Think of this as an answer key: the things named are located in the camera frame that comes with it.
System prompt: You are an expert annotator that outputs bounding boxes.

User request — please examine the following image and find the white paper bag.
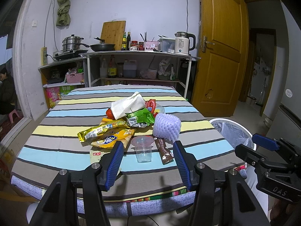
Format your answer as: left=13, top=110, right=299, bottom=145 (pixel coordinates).
left=111, top=92, right=145, bottom=119

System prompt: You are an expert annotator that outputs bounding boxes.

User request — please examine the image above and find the brown chocolate wrapper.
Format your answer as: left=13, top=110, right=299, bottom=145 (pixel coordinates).
left=154, top=137, right=173, bottom=165

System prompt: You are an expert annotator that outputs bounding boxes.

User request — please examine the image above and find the green snack bag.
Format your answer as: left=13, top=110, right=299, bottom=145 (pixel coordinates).
left=126, top=108, right=155, bottom=128

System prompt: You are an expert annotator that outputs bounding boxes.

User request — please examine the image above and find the pink utensil holder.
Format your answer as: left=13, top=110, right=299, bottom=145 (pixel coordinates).
left=144, top=41, right=159, bottom=51

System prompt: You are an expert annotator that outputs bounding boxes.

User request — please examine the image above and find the wooden cutting board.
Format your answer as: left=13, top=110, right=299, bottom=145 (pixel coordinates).
left=100, top=21, right=126, bottom=50

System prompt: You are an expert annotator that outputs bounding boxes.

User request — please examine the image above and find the yellow chip bag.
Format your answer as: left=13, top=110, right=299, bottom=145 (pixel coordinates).
left=90, top=124, right=136, bottom=149

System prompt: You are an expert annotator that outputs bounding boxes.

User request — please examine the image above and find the red lid sauce jar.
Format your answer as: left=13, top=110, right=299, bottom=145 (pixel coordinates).
left=129, top=40, right=139, bottom=51

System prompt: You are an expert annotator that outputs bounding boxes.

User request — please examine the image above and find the green glass bottle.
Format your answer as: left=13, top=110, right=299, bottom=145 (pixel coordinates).
left=121, top=32, right=127, bottom=50

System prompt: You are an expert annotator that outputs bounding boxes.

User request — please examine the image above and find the white oil jug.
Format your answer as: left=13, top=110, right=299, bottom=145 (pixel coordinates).
left=123, top=60, right=137, bottom=78

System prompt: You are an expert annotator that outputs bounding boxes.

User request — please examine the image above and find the white metal shelf rack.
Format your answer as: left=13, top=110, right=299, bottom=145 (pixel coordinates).
left=80, top=50, right=201, bottom=98

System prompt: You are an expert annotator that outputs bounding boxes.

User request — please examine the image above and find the beige paper packet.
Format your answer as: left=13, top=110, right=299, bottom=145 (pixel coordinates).
left=90, top=146, right=111, bottom=164

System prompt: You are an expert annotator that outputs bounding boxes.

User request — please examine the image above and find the stainless steel steamer pot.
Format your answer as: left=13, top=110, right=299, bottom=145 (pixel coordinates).
left=62, top=34, right=84, bottom=52

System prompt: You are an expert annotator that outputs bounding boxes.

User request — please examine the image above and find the yellow label oil bottle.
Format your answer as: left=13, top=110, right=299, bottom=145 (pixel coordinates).
left=108, top=55, right=117, bottom=78

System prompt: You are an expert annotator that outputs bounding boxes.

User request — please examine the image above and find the black induction cooker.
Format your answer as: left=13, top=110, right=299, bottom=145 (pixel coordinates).
left=52, top=50, right=88, bottom=61

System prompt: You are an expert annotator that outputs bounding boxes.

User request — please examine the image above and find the wooden side shelf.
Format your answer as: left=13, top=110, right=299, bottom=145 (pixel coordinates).
left=38, top=57, right=89, bottom=109

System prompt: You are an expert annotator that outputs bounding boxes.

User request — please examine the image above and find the dark sauce bottle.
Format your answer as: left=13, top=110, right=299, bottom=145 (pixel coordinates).
left=126, top=32, right=131, bottom=50

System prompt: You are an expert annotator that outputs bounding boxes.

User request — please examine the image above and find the clear plastic cup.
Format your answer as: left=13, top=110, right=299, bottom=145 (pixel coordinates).
left=131, top=135, right=154, bottom=163

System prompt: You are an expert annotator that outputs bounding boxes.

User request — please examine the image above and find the wooden door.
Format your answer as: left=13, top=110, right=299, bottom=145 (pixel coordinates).
left=191, top=0, right=249, bottom=117

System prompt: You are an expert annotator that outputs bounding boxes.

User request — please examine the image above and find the power strip on wall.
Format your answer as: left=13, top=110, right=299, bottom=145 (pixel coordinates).
left=41, top=47, right=48, bottom=66

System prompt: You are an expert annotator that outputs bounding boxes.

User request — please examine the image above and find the black frying pan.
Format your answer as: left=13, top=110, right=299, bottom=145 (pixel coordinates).
left=81, top=37, right=115, bottom=52

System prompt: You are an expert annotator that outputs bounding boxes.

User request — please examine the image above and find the gold snack wrapper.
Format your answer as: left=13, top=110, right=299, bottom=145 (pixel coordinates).
left=77, top=119, right=130, bottom=142

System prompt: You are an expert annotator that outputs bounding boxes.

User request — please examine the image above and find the red plastic bag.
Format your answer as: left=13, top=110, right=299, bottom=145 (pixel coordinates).
left=106, top=99, right=157, bottom=120

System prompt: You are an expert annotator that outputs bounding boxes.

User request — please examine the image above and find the white trash bin with liner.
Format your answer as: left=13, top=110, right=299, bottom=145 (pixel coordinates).
left=209, top=118, right=257, bottom=150

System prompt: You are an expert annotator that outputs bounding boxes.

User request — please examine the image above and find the white foam fruit net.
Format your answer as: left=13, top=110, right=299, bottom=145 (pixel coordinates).
left=153, top=113, right=182, bottom=143

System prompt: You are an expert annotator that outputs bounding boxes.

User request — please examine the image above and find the green hanging cloth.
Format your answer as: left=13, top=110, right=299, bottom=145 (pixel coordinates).
left=56, top=0, right=70, bottom=27

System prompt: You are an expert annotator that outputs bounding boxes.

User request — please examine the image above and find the clear plastic storage box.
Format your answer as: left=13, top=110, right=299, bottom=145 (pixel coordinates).
left=158, top=37, right=176, bottom=54

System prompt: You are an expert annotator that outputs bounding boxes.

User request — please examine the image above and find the pink plastic basket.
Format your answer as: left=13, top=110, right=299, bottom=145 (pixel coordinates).
left=66, top=73, right=84, bottom=84

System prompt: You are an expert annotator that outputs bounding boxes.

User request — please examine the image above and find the white electric kettle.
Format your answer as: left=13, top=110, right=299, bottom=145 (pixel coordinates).
left=174, top=32, right=196, bottom=55

